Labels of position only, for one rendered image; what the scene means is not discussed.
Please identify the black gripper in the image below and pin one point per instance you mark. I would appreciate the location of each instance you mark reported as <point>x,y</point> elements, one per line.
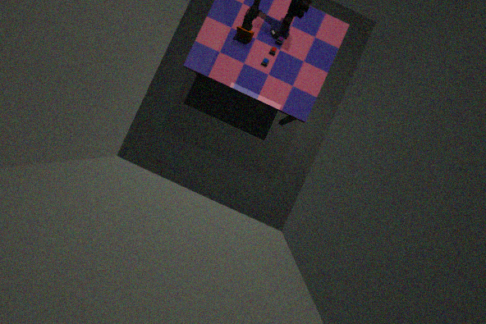
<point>289,16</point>

